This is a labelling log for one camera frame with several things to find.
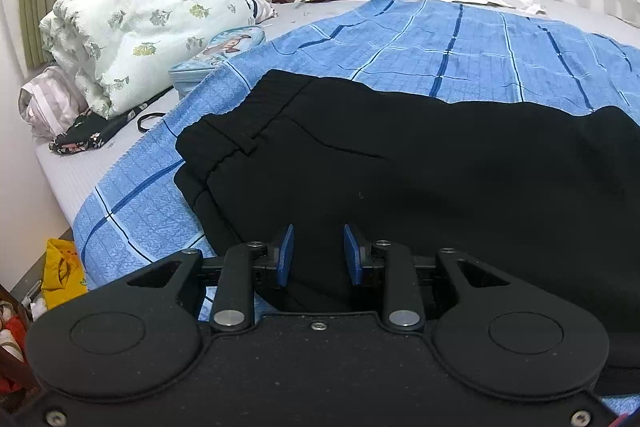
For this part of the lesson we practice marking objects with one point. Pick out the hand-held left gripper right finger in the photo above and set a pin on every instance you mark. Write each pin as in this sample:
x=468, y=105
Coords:
x=353, y=257

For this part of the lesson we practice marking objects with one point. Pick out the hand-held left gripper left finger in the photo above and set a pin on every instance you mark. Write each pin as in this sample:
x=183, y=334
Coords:
x=286, y=257

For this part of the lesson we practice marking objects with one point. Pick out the black pants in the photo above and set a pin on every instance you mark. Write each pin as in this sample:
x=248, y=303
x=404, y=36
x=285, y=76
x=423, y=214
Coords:
x=400, y=177

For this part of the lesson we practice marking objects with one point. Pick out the blue cartoon pouch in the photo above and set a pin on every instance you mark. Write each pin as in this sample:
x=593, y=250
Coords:
x=215, y=57

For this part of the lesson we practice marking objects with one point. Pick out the yellow bag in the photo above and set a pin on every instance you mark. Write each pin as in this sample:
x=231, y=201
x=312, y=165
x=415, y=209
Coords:
x=62, y=274

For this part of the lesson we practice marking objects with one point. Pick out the bed with grey sheet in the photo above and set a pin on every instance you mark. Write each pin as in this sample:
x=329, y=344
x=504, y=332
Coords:
x=75, y=177

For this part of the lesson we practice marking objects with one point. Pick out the blue checked blanket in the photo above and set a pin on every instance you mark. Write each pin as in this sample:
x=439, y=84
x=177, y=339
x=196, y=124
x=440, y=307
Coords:
x=450, y=52

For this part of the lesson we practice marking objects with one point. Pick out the dark floral cloth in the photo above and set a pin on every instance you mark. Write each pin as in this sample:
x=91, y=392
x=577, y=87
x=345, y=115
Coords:
x=82, y=134

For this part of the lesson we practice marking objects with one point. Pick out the white navy striped cloth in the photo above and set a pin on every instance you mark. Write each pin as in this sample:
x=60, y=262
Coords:
x=260, y=8

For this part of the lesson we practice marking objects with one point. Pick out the folded floral white quilt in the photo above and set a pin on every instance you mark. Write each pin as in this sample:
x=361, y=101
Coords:
x=150, y=27

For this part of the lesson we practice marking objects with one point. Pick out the red and white clutter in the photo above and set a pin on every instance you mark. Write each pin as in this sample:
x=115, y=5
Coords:
x=12, y=337

